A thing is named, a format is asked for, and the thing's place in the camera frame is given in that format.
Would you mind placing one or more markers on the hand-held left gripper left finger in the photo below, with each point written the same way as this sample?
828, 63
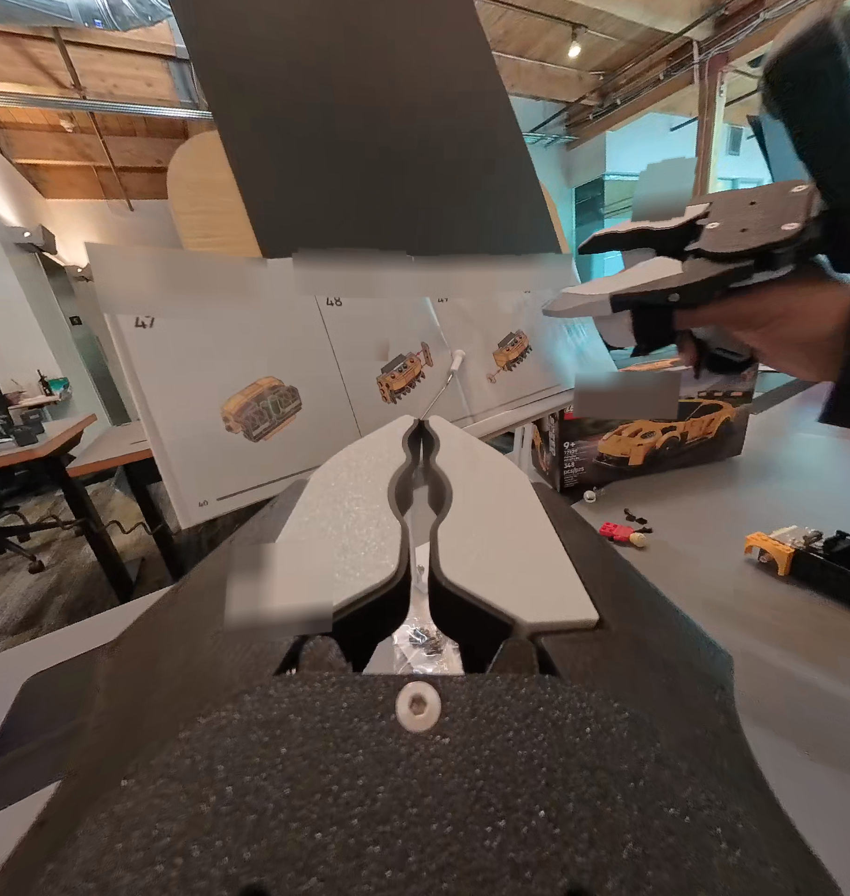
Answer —
348, 504

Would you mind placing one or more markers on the white page holder clip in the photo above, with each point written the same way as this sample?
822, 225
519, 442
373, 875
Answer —
456, 358

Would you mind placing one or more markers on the clear bag of dark pieces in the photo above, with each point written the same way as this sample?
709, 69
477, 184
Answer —
425, 637

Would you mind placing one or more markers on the cluster of black devices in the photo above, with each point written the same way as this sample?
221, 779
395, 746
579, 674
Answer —
18, 427

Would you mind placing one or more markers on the small black lego piece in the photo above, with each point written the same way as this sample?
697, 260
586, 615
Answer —
635, 516

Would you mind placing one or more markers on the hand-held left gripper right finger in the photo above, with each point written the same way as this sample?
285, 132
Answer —
509, 546

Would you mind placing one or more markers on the wooden pillar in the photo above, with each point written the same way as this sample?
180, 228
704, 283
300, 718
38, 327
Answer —
708, 126

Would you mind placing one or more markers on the lego instruction booklet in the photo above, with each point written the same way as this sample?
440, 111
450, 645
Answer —
257, 350

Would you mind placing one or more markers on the person's right hand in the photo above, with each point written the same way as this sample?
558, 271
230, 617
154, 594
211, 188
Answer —
796, 322

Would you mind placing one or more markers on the cluttered wooden desk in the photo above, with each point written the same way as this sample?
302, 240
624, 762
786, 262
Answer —
25, 437

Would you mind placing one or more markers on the red lego minifigure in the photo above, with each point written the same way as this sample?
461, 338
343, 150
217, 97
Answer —
614, 530

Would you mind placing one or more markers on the yellow car lego box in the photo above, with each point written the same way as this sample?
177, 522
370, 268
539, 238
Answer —
677, 441

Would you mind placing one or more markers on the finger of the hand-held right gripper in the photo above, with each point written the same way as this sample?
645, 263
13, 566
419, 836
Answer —
617, 231
607, 290

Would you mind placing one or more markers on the black and orange car chassis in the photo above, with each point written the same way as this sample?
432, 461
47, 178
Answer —
768, 549

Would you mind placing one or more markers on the person's right forearm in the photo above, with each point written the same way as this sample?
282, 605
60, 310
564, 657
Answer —
817, 105

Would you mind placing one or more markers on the grey wall fixture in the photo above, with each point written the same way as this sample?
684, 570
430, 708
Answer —
82, 271
36, 238

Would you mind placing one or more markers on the dark partition panel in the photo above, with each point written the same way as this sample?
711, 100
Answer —
369, 126

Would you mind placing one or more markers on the ceiling track spotlight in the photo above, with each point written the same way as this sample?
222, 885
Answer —
574, 45

